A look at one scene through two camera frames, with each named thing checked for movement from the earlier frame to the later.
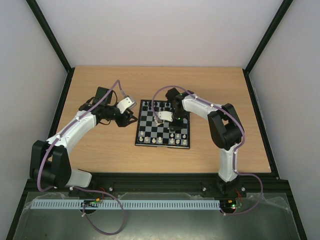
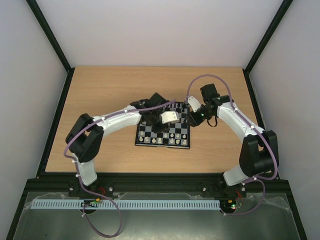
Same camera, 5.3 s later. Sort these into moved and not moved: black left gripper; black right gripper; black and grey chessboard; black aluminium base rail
Moved: black right gripper; black left gripper
Not moved: black and grey chessboard; black aluminium base rail
